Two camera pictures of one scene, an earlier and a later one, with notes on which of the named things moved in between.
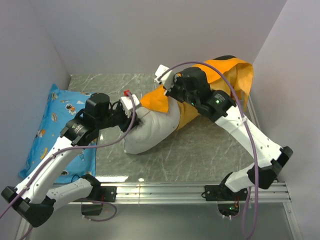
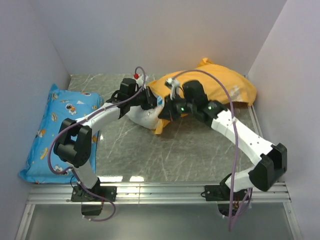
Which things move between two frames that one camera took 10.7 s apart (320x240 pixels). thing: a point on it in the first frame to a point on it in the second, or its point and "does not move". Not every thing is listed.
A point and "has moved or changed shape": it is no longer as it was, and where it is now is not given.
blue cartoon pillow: x=62 y=106 does not move
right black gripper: x=177 y=80 to x=167 y=114
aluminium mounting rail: x=187 y=192 does not move
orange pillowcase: x=234 y=74 has moved or changed shape
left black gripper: x=127 y=123 to x=152 y=100
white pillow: x=155 y=127 has moved or changed shape
